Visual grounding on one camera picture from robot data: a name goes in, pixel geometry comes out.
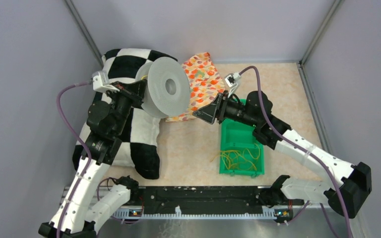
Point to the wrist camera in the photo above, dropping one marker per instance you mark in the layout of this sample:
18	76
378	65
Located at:
100	82
233	81

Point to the green plastic compartment bin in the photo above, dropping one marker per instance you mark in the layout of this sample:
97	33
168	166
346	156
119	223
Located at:
240	153

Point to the floral orange fabric pouch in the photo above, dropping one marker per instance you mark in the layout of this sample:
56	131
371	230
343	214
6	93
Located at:
205	83

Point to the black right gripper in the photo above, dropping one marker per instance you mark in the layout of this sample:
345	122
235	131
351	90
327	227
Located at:
207	113

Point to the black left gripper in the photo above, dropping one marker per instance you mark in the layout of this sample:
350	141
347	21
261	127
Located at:
138	88

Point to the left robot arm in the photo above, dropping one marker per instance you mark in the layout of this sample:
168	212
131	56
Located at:
76	218

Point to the white perforated cable spool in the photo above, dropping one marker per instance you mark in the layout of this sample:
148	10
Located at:
168	92

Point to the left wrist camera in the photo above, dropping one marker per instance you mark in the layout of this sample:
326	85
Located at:
100	82

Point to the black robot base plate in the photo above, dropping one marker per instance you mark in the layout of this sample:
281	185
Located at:
209	200

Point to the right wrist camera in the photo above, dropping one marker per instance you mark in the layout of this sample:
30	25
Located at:
233	81

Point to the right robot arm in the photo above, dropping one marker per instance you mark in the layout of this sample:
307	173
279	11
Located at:
344	186

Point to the aluminium frame rail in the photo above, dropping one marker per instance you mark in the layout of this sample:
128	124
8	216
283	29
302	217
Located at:
311	217

